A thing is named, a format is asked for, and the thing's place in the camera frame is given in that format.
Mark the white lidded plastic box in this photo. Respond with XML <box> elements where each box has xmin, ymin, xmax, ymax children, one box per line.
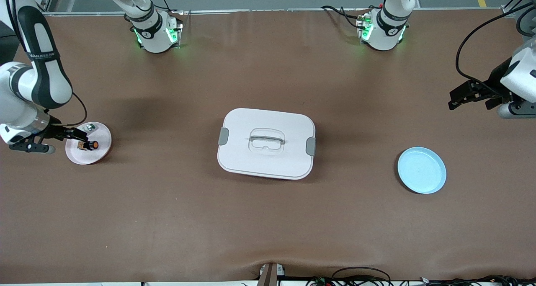
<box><xmin>217</xmin><ymin>108</ymin><xmax>316</xmax><ymax>180</ymax></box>

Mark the pink round plate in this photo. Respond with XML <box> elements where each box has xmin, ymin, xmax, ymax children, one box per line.
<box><xmin>65</xmin><ymin>121</ymin><xmax>112</xmax><ymax>165</ymax></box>

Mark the light blue round plate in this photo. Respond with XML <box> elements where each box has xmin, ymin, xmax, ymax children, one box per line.
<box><xmin>397</xmin><ymin>147</ymin><xmax>447</xmax><ymax>195</ymax></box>

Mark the black arm base cable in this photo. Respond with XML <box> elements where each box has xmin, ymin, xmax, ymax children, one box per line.
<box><xmin>321</xmin><ymin>5</ymin><xmax>373</xmax><ymax>29</ymax></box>

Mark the black cable bundle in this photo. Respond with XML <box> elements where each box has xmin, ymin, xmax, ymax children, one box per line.
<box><xmin>306</xmin><ymin>275</ymin><xmax>536</xmax><ymax>286</ymax></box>

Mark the translucent box lid handle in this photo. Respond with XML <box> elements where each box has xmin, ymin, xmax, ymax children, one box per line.
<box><xmin>249</xmin><ymin>128</ymin><xmax>286</xmax><ymax>155</ymax></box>

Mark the black looped cable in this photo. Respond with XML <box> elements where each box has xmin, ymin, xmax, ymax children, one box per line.
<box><xmin>332</xmin><ymin>267</ymin><xmax>392</xmax><ymax>286</ymax></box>

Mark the brown table edge bracket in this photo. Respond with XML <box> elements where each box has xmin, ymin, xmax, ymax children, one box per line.
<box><xmin>258</xmin><ymin>263</ymin><xmax>285</xmax><ymax>286</ymax></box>

